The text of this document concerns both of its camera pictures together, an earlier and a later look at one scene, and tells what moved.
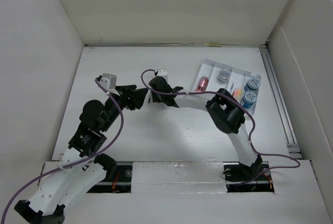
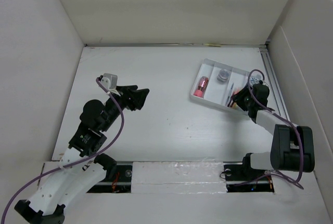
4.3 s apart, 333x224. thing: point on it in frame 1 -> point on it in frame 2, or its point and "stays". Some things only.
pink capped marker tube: (202, 84) stays
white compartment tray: (213, 76) stays
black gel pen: (150, 95) -> (236, 91)
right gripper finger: (156, 97) -> (240, 96)
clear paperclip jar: (223, 75) stays
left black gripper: (132, 98) stays
